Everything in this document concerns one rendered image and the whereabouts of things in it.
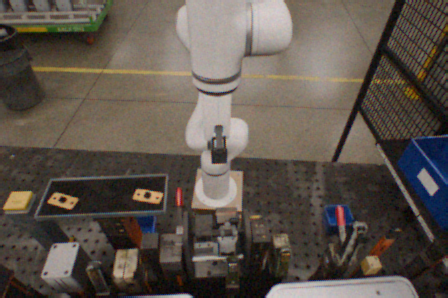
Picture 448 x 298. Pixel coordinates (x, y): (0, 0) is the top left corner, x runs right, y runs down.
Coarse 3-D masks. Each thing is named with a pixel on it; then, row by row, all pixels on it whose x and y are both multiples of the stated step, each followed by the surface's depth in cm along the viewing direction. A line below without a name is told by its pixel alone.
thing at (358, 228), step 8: (352, 224) 75; (360, 224) 75; (352, 232) 75; (360, 232) 74; (344, 240) 80; (352, 240) 78; (360, 240) 73; (368, 240) 73; (344, 248) 80; (352, 248) 81; (344, 256) 82; (352, 256) 82
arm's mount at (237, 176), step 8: (200, 176) 140; (232, 176) 141; (240, 176) 141; (240, 184) 138; (240, 192) 135; (192, 200) 132; (232, 200) 132; (240, 200) 132; (192, 208) 129; (200, 208) 129; (208, 208) 129; (240, 208) 129; (192, 216) 134; (240, 216) 134
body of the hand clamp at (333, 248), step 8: (328, 248) 89; (336, 248) 88; (328, 256) 89; (320, 264) 96; (328, 264) 90; (344, 264) 86; (320, 272) 98; (328, 272) 90; (336, 272) 90; (344, 272) 90; (312, 280) 106; (320, 280) 99
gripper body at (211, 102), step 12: (204, 96) 49; (216, 96) 49; (228, 96) 49; (204, 108) 50; (216, 108) 50; (228, 108) 50; (204, 120) 52; (216, 120) 51; (228, 120) 52; (204, 132) 54; (228, 132) 54
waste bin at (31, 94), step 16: (0, 32) 266; (16, 32) 265; (0, 48) 252; (16, 48) 265; (0, 64) 260; (16, 64) 271; (0, 80) 271; (16, 80) 277; (32, 80) 293; (0, 96) 287; (16, 96) 287; (32, 96) 297
